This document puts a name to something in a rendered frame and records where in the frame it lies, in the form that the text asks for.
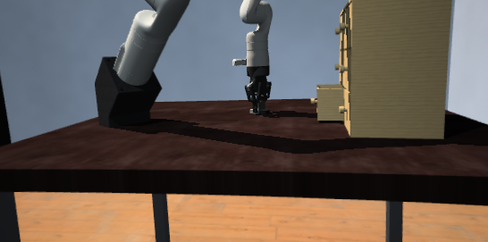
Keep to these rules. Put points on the small wooden chest of drawers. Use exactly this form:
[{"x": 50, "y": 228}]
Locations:
[{"x": 399, "y": 64}]

